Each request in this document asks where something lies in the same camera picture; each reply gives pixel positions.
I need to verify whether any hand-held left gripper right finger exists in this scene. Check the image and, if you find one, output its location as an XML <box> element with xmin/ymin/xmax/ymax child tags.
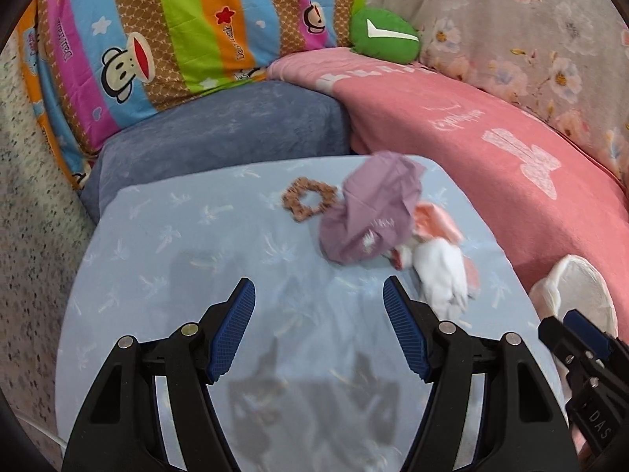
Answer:
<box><xmin>383</xmin><ymin>275</ymin><xmax>579</xmax><ymax>472</ymax></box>

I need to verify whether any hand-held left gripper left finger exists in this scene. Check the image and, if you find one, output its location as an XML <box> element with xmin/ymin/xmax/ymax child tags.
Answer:
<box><xmin>61</xmin><ymin>278</ymin><xmax>256</xmax><ymax>472</ymax></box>

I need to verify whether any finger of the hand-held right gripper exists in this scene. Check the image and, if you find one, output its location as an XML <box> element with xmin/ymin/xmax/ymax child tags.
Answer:
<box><xmin>538</xmin><ymin>317</ymin><xmax>606</xmax><ymax>380</ymax></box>
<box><xmin>563</xmin><ymin>310</ymin><xmax>616</xmax><ymax>356</ymax></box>

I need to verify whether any white-lined waste bin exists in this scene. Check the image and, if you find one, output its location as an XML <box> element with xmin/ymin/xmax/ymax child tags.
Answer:
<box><xmin>530</xmin><ymin>254</ymin><xmax>617</xmax><ymax>342</ymax></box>

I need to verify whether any white cloth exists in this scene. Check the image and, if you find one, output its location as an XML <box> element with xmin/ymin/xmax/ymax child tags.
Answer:
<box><xmin>412</xmin><ymin>238</ymin><xmax>470</xmax><ymax>323</ymax></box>

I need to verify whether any pink satin cloth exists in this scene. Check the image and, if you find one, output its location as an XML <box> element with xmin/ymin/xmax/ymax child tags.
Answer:
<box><xmin>410</xmin><ymin>203</ymin><xmax>480</xmax><ymax>296</ymax></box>

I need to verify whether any purple cloth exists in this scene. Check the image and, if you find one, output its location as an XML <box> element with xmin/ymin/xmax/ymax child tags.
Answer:
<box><xmin>319</xmin><ymin>152</ymin><xmax>427</xmax><ymax>264</ymax></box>

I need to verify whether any brown scrunchie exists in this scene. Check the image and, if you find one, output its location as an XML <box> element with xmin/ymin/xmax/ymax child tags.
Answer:
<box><xmin>281</xmin><ymin>178</ymin><xmax>336</xmax><ymax>223</ymax></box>

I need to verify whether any pink blanket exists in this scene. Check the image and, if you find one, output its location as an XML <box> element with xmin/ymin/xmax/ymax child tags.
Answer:
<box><xmin>268</xmin><ymin>48</ymin><xmax>629</xmax><ymax>315</ymax></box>

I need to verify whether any blue-grey cushion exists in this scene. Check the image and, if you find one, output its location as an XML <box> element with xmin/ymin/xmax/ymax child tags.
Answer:
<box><xmin>79</xmin><ymin>81</ymin><xmax>352</xmax><ymax>224</ymax></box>

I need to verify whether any green round cushion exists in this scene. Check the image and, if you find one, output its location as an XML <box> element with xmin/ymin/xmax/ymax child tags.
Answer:
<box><xmin>349</xmin><ymin>7</ymin><xmax>422</xmax><ymax>65</ymax></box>

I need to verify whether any colourful monkey print pillow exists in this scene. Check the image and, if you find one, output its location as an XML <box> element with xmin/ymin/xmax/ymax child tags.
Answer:
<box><xmin>17</xmin><ymin>0</ymin><xmax>369</xmax><ymax>190</ymax></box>

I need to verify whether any white floor cable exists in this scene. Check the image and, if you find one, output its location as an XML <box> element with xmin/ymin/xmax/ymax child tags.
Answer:
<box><xmin>17</xmin><ymin>415</ymin><xmax>67</xmax><ymax>450</ymax></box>

